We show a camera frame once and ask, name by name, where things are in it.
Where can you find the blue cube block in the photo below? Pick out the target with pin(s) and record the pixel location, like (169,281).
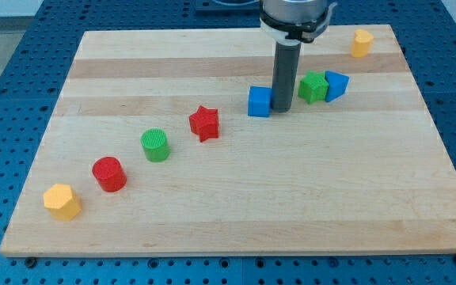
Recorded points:
(259,101)

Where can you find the red cylinder block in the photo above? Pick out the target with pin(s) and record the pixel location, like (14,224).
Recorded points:
(109,174)

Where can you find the yellow hexagon block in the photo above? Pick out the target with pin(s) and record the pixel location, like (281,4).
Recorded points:
(62,202)

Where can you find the blue triangle block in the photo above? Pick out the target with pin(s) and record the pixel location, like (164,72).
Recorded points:
(338,84)

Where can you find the green star block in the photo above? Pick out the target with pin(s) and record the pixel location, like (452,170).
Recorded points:
(313,87)

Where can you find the yellow heart block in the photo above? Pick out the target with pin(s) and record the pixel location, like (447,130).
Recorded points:
(361,43)

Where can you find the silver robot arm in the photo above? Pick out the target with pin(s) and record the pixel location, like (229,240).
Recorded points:
(292,22)

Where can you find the green cylinder block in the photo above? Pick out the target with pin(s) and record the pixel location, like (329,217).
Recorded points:
(155,145)

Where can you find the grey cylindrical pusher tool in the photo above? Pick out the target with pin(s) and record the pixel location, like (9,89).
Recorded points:
(284,76)

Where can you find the wooden board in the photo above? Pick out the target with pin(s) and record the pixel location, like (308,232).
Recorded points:
(366,174)

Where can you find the red star block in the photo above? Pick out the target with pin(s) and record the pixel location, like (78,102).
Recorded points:
(205,123)

